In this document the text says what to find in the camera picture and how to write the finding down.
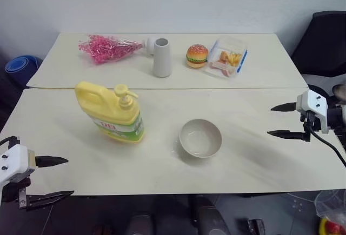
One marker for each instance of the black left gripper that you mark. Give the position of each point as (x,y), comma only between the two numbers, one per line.
(13,190)

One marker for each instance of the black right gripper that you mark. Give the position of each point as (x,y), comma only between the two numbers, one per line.
(308,120)

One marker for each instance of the white ceramic bowl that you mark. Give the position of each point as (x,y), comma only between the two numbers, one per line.
(200,137)

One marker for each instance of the yellow dish soap pump bottle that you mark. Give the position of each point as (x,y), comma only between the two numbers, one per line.
(108,110)

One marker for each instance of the black office chair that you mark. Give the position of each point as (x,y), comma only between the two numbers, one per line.
(321,46)

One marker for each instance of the clear plastic food box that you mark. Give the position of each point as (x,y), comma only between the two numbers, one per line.
(227,59)

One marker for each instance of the clear plastic bag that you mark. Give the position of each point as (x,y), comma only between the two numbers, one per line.
(331,202)

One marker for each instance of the toy hamburger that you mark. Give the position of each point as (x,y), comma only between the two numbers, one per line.
(197,56)

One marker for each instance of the red and yellow toy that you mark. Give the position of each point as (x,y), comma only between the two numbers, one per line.
(331,227)

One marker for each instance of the blue round bin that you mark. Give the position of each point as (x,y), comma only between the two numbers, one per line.
(20,67)

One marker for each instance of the tall grey ceramic vase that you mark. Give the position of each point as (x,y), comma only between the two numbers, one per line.
(162,59)

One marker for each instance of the pink dried flower bouquet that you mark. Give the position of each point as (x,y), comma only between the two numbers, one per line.
(104,48)

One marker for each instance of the small white vase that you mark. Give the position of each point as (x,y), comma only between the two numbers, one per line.
(150,46)

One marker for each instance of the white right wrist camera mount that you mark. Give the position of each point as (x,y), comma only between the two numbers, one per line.
(315,105)

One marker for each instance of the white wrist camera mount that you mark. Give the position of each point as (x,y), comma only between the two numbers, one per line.
(315,105)
(14,162)

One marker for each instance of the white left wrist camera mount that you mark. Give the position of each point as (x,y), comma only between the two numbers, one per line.
(14,162)

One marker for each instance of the small black bracket object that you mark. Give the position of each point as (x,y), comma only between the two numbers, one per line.
(255,227)

